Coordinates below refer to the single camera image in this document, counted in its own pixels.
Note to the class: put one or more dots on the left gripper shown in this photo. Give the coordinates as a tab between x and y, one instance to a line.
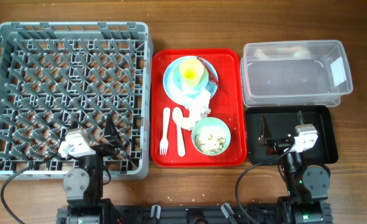
112	137

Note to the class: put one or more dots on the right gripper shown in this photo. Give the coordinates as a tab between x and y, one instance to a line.
265	139

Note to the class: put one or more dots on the white plastic fork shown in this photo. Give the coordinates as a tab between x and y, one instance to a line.
165	125

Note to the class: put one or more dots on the white plastic spoon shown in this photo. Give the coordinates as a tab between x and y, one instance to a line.
177	118

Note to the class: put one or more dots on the mint green bowl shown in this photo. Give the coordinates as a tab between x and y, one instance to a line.
210	121

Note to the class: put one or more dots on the rice and peanut shell waste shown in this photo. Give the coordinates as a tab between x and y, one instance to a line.
210	140

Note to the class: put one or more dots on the white tissue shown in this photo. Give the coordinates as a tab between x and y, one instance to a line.
198	110

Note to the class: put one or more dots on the red snack wrapper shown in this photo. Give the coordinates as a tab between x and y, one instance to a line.
210	73

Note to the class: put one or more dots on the yellow plastic cup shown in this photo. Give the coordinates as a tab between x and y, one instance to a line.
191	70

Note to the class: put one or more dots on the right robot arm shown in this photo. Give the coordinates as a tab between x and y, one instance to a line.
305	184

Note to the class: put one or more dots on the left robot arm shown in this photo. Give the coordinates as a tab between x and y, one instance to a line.
84	184

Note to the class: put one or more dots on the grey dishwasher rack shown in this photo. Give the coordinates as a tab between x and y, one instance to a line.
53	74

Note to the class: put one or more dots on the black plastic bin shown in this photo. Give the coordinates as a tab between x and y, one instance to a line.
282	121

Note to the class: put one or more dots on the red plastic tray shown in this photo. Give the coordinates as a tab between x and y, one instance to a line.
226	105

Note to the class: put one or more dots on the clear plastic bin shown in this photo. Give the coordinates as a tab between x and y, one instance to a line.
301	72

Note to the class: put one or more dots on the light blue plate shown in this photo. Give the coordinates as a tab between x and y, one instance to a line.
183	98

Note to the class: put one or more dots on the light blue small bowl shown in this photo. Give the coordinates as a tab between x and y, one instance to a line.
178	81

